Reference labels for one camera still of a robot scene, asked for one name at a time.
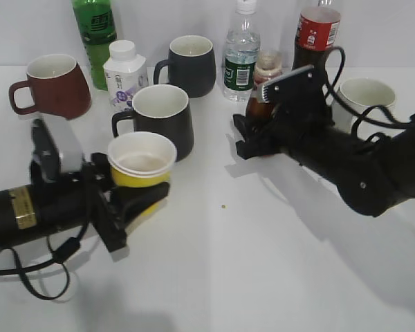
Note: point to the black rear ceramic mug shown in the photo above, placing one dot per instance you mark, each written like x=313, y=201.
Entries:
x=191, y=65

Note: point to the clear water bottle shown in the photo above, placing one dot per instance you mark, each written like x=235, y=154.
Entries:
x=240, y=51

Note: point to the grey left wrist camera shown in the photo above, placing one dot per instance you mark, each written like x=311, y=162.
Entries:
x=57, y=150

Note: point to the yellow paper cup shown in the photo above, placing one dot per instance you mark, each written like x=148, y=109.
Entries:
x=141, y=159

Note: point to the green drink bottle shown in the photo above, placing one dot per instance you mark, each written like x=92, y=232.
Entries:
x=97, y=31

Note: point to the black front ceramic mug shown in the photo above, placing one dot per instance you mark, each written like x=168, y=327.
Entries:
x=163, y=109

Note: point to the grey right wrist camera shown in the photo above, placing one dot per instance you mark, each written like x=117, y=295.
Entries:
x=286, y=86

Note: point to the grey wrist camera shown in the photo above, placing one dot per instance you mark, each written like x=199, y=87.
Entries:
x=286, y=86
x=57, y=150

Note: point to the cola bottle red label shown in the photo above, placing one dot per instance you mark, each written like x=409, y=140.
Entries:
x=317, y=29

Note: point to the dark red ceramic mug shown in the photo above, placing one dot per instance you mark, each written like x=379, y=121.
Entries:
x=57, y=86

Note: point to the black ceramic mug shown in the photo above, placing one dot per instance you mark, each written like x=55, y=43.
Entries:
x=163, y=109
x=191, y=65

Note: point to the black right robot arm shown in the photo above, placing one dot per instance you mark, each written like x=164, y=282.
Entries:
x=371, y=175

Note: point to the white milk carton bottle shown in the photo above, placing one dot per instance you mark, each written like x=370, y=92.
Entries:
x=125, y=72

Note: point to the brown coffee drink bottle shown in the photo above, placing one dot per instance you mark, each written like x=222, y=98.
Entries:
x=267, y=66

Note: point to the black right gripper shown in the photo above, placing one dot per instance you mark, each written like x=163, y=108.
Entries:
x=299, y=127

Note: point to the white ceramic mug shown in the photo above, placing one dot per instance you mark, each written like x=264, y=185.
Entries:
x=360, y=93

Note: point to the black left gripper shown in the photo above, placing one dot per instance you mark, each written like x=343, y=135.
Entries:
x=101, y=212

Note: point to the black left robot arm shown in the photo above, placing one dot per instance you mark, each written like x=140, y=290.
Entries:
x=46, y=206

